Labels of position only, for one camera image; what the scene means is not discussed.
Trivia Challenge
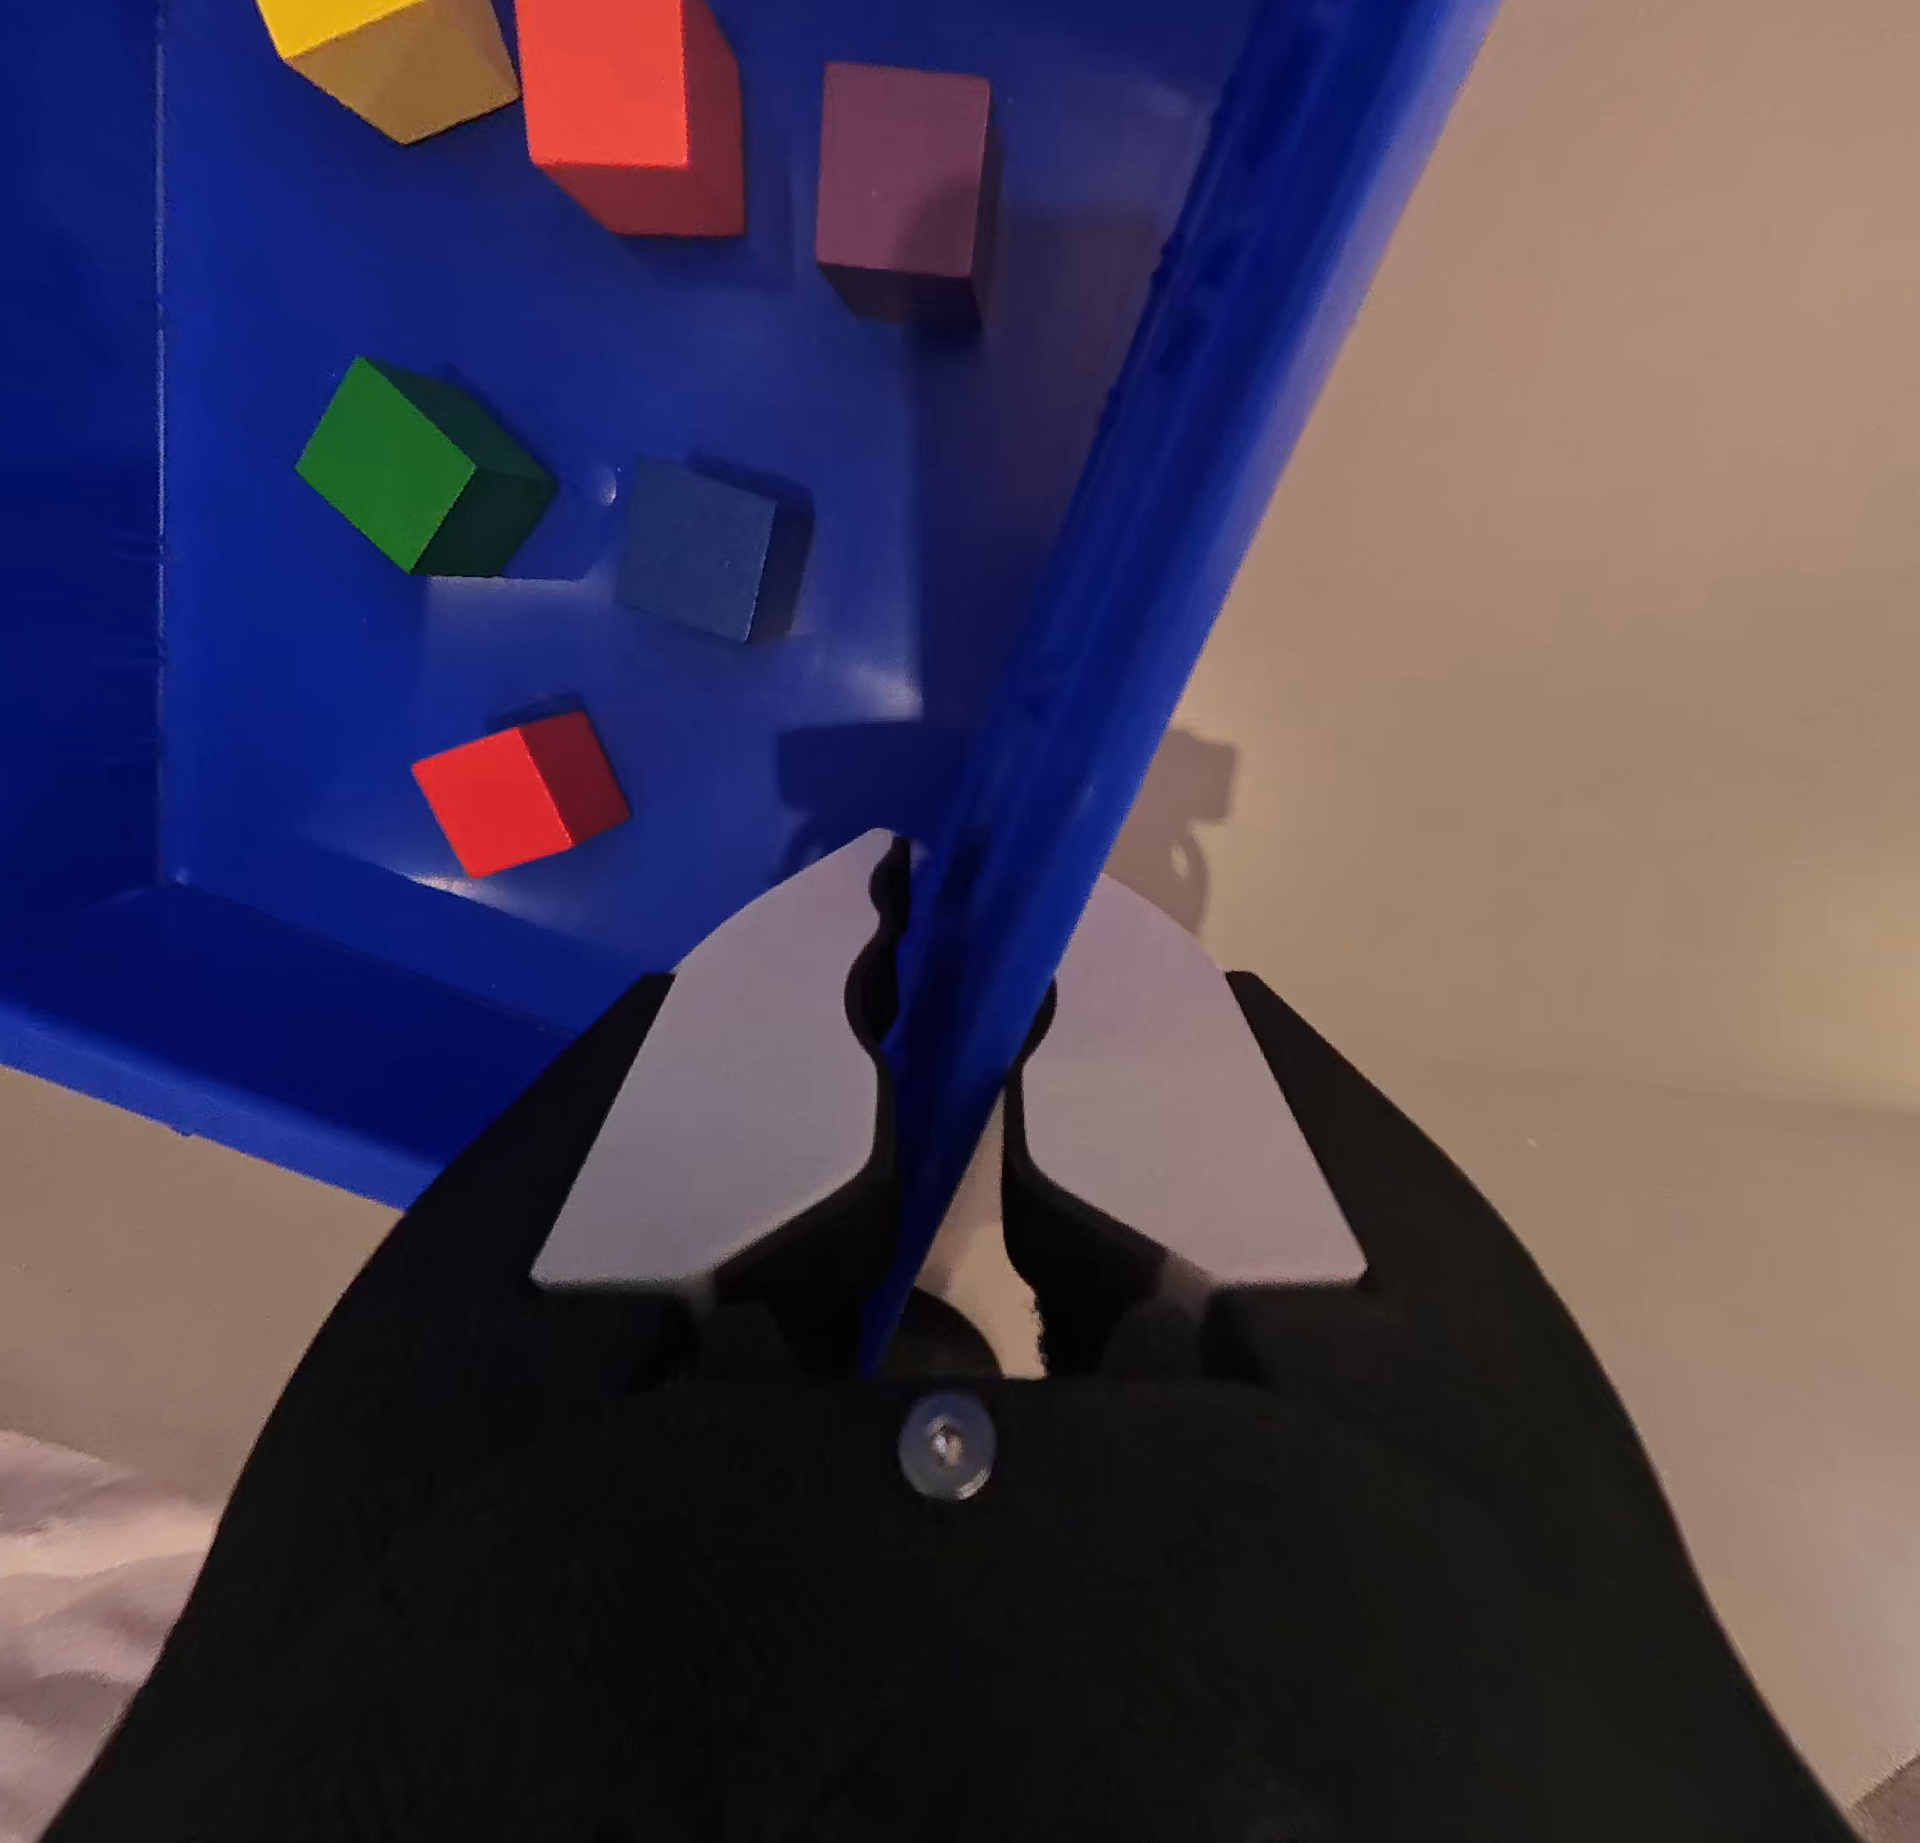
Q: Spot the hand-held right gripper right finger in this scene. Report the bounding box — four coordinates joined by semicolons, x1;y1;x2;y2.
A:
1000;877;1372;1370

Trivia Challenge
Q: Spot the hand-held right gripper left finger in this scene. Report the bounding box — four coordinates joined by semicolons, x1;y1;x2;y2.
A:
531;827;919;1370

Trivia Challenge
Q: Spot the red wooden cube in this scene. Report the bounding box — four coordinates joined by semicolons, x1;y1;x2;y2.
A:
408;709;633;879

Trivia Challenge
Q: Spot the blue wooden cube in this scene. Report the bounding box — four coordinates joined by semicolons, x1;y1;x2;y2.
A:
618;457;812;645

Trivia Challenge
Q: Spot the blue plastic bin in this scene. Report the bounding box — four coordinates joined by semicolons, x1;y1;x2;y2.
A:
0;0;1539;1382

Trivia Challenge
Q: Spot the green wooden cube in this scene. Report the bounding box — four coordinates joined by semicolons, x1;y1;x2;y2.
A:
297;358;560;582

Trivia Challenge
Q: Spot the purple wooden cube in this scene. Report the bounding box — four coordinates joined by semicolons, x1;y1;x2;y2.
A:
817;62;996;330

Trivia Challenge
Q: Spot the orange wooden cube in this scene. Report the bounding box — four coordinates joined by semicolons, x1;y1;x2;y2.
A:
510;0;748;241

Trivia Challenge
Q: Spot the person's pale clothing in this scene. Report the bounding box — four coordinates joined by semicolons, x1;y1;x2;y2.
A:
0;1427;218;1776

